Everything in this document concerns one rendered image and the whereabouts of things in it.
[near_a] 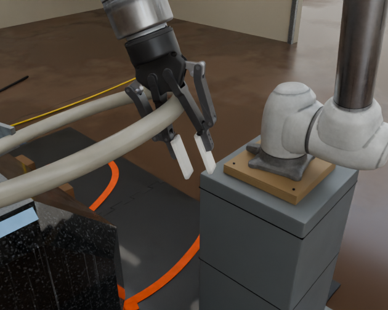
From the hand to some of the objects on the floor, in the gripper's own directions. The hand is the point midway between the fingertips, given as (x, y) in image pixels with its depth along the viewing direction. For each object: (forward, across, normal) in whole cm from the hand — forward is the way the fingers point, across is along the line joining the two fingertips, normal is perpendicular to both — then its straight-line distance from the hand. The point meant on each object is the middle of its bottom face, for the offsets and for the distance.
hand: (194, 154), depth 67 cm
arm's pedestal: (+112, +32, -79) cm, 141 cm away
